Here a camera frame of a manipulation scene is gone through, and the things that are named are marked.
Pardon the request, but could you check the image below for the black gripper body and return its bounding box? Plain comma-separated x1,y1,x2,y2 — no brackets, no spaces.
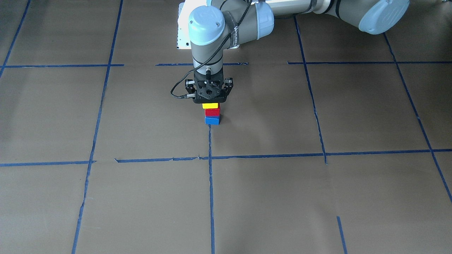
185,71,233,103

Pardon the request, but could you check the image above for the yellow wooden block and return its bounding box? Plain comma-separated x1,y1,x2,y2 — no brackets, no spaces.
202,103,220,109

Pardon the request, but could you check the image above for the red wooden block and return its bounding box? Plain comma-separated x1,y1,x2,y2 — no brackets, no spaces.
204,108,221,117

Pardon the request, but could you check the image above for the blue wooden block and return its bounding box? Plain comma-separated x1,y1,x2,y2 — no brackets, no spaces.
204,116,221,125

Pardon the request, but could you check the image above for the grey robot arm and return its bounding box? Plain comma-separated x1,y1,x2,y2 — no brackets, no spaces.
177,0,410,103

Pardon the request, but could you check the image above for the brown paper table cover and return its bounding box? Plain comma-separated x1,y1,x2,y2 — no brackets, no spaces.
1,0,451,254

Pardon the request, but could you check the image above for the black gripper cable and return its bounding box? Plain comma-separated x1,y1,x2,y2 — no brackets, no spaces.
170,0,253,100

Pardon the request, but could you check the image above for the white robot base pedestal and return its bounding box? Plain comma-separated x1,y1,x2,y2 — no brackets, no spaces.
176,0,199,50

